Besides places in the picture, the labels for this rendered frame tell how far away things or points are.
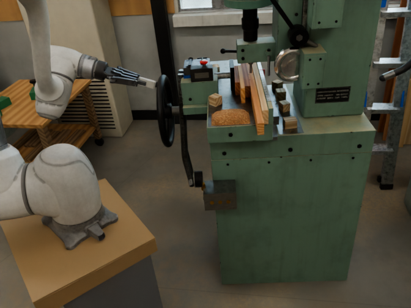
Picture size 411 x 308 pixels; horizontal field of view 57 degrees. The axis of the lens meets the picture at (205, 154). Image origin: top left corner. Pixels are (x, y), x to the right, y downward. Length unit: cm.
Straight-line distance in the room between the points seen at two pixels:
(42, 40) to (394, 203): 195
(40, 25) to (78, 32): 151
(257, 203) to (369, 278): 71
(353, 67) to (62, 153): 98
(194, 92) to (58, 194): 60
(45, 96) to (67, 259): 60
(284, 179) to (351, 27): 57
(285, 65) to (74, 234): 86
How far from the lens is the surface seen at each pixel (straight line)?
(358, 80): 144
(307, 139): 137
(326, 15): 124
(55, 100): 148
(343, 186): 153
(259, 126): 113
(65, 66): 154
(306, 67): 126
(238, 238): 164
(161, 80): 145
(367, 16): 137
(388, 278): 200
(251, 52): 140
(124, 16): 298
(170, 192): 239
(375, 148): 233
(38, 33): 133
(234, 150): 135
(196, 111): 141
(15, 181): 117
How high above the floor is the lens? 149
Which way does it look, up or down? 34 degrees down
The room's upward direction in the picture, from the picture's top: 5 degrees counter-clockwise
